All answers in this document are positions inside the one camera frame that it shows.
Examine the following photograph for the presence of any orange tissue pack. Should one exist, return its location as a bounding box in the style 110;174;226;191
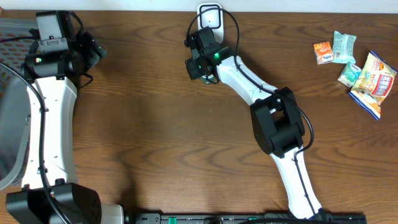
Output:
313;42;334;65

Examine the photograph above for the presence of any light green wipes packet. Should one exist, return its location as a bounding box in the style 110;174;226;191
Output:
332;31;357;63

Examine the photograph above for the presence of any teal tissue pack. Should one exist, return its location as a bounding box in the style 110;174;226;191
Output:
338;62;361;87

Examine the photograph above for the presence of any yellow snack chip bag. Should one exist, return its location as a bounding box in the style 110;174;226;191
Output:
348;50;397;120

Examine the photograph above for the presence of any dark green round-label packet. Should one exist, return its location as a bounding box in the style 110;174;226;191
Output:
201;75;215;85

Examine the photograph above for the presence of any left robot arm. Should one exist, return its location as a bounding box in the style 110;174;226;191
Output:
6;32;126;223

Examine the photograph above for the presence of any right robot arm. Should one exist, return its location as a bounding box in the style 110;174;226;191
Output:
184;36;322;219

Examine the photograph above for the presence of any grey plastic mesh basket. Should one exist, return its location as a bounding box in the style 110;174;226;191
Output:
1;18;38;191

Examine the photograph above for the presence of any left black cable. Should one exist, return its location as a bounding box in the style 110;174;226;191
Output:
0;11;94;224

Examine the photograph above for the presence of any black cable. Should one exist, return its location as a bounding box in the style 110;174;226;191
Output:
184;6;315;218
0;11;94;224

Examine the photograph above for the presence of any right black cable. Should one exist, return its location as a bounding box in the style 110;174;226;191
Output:
184;6;315;218

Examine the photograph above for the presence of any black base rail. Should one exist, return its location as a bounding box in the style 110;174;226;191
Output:
134;213;368;224

